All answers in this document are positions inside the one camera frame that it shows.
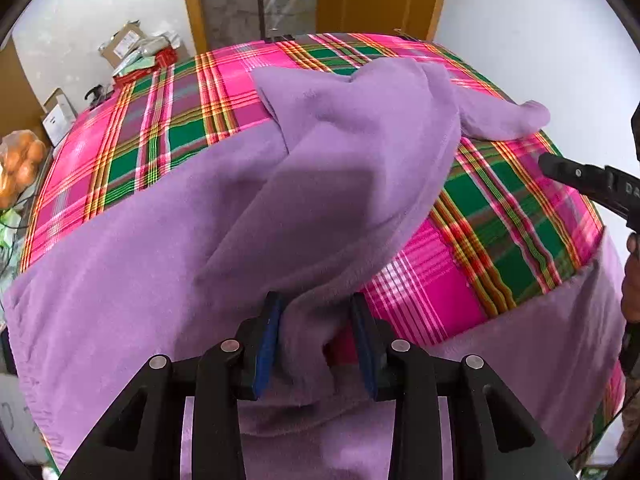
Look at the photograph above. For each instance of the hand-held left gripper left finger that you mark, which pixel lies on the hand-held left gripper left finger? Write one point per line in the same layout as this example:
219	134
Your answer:
267	350

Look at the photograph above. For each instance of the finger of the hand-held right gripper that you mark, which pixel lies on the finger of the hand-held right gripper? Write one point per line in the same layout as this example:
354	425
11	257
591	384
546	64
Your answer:
570	172

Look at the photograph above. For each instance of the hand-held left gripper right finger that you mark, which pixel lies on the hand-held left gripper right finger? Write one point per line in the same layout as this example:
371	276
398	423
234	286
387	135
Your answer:
365	355

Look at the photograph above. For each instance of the purple fleece blanket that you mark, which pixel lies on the purple fleece blanket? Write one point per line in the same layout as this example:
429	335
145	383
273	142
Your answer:
175	260

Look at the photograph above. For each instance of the person's right hand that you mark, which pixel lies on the person's right hand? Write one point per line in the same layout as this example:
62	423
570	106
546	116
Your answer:
632	280

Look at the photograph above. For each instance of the pink plaid bed sheet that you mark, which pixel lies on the pink plaid bed sheet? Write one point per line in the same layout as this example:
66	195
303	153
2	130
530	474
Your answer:
150	135

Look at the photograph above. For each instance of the wooden door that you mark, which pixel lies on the wooden door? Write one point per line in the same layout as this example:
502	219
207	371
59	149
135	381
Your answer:
375	0

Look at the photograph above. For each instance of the bag of oranges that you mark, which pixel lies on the bag of oranges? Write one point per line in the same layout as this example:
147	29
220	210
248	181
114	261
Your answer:
22	165

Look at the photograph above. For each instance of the black hand pump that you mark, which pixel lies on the black hand pump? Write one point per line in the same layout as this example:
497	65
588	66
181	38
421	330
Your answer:
95	95

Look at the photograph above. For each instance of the white cardboard box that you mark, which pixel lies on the white cardboard box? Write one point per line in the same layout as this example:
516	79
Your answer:
57	120

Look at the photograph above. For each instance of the cardboard parcel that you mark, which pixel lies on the cardboard parcel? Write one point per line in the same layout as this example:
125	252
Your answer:
125	40

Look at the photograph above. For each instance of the plastic door curtain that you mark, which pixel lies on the plastic door curtain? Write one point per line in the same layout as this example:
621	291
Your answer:
225	0

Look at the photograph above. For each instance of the wooden door frame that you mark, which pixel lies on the wooden door frame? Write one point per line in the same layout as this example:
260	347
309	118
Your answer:
192	5

